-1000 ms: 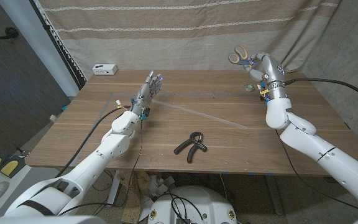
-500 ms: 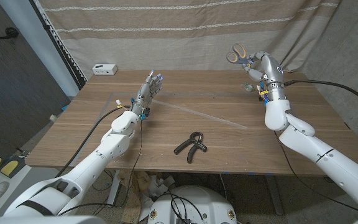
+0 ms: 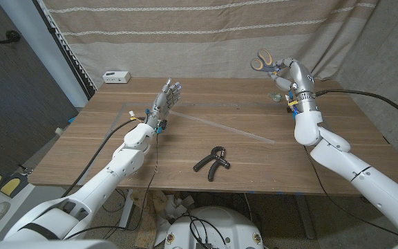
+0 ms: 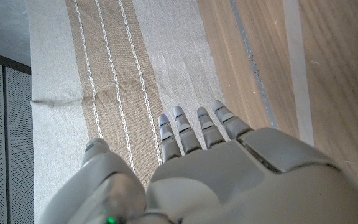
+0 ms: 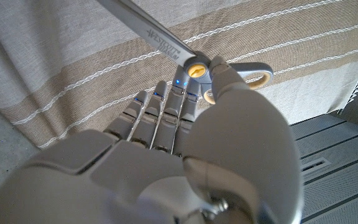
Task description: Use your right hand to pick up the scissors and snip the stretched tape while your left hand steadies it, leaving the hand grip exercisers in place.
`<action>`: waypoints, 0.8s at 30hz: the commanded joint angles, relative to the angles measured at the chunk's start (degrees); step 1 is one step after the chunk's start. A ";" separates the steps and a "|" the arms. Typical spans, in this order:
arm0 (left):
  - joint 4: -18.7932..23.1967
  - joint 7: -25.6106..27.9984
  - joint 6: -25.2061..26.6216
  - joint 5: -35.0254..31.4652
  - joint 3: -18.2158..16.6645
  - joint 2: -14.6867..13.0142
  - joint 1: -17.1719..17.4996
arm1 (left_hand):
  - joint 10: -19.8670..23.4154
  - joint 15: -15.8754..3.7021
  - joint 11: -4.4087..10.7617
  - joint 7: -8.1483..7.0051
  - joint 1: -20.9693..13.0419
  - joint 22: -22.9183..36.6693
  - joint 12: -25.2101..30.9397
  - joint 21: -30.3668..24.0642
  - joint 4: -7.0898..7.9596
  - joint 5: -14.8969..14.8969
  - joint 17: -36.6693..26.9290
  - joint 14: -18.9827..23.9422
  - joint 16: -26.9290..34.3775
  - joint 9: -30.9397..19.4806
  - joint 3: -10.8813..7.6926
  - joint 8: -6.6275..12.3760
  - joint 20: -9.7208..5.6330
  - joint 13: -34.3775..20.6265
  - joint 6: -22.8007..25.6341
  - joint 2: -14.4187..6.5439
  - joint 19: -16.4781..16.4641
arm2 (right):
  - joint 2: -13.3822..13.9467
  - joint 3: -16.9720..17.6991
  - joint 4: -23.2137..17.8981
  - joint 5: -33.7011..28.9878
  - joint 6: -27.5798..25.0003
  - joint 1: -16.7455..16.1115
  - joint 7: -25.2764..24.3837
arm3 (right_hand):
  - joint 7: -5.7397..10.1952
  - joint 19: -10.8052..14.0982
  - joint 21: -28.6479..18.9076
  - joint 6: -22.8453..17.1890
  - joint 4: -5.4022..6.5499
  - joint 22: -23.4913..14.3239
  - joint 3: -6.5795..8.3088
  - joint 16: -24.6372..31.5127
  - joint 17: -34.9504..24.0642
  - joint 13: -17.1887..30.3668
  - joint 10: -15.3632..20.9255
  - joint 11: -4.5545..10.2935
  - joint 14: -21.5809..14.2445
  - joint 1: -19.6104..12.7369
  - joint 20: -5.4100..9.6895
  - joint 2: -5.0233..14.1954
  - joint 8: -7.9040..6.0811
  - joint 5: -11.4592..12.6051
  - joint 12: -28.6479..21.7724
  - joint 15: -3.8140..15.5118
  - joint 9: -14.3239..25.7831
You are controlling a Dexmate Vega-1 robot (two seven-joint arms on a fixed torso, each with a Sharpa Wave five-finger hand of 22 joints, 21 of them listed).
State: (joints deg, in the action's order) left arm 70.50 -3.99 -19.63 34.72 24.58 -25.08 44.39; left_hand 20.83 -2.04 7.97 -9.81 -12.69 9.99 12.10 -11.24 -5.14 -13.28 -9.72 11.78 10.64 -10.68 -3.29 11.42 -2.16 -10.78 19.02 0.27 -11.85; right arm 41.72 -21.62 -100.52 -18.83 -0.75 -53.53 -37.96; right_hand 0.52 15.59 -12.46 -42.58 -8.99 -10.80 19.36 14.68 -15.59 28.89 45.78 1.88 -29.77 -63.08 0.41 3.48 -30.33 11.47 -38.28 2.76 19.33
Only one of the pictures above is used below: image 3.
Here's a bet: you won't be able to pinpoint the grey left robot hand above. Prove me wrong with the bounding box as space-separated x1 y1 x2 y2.
144 77 182 129

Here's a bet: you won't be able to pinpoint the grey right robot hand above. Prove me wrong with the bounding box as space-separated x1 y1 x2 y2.
269 57 316 97

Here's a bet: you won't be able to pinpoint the orange grey handled scissors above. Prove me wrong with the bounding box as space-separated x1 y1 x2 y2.
249 47 279 73

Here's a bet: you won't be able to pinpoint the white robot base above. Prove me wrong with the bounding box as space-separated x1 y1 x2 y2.
164 206 265 249

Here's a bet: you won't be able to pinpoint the stretched clear tape strip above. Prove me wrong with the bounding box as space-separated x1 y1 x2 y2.
167 109 276 145

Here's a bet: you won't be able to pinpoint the black hand grip exerciser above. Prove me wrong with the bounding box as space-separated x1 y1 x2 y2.
193 146 231 183

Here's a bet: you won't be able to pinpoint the white power strip box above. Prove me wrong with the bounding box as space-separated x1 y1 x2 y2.
102 71 132 84

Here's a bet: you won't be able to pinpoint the beige striped curtain backdrop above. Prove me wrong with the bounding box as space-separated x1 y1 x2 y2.
36 0 381 89

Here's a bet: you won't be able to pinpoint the crumpled white paper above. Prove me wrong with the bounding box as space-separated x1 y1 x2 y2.
155 193 196 246

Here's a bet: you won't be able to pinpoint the white table leg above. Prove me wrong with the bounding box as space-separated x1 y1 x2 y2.
118 188 135 232

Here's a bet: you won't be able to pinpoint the brown cardboard piece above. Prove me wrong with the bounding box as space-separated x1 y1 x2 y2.
131 189 167 249

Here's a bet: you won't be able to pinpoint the grey table leg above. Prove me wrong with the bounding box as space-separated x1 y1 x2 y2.
294 194 317 240

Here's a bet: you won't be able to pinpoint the dark grey door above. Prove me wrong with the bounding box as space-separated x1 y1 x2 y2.
0 0 79 174

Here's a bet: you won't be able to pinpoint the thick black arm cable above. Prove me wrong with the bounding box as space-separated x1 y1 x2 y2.
60 118 144 199
314 89 398 129

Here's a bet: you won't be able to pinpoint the thin black arm wire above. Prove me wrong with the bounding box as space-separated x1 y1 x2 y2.
303 145 398 241
63 133 160 241

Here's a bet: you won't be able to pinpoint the black zigzag curtain rail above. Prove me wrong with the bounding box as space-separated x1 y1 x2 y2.
32 0 98 101

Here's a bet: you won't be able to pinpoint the black floor cable loop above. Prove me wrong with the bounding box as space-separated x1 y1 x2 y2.
101 188 127 214

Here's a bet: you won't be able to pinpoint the white door frame post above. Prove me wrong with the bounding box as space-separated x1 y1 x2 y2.
0 0 89 108

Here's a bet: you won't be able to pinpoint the black looped base cable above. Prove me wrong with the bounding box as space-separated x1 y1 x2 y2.
182 214 227 248

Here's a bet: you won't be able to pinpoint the black door handle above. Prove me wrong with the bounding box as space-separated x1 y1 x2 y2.
0 30 22 45

